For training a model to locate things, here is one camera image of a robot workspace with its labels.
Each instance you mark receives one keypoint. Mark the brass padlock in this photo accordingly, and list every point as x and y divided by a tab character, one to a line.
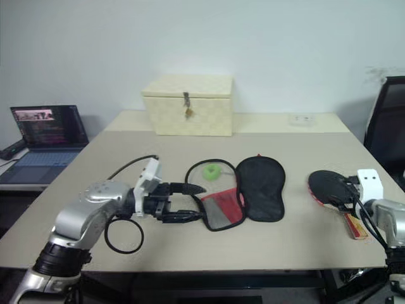
189	113

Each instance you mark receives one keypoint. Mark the open dark laptop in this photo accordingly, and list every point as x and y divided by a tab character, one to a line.
41	158

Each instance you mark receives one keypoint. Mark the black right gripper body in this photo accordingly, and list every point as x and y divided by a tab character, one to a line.
352	193

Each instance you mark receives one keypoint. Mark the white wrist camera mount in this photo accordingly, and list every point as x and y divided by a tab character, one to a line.
370	187
148	177

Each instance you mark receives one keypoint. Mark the green toy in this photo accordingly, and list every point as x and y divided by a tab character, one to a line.
207	175

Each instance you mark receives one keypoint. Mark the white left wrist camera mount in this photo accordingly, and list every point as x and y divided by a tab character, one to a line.
148	177

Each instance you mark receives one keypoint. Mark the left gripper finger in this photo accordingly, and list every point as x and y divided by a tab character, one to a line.
188	189
182	216

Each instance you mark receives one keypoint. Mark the black red mesh paddle case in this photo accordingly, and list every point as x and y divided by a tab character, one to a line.
262	190

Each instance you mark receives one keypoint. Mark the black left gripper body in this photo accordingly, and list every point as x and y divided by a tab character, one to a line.
158	202

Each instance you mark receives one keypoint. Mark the cream woven storage box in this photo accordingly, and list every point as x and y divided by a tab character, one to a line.
193	123

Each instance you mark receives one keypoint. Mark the black table frame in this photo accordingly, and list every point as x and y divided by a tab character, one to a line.
205	282

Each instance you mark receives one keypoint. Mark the black office chair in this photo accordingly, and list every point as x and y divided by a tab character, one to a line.
387	133

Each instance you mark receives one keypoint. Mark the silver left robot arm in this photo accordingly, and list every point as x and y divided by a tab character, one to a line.
79	215

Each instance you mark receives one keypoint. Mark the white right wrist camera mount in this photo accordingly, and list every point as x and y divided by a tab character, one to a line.
370	187

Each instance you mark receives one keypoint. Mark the black table tennis paddle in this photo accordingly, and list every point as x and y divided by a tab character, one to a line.
322	185

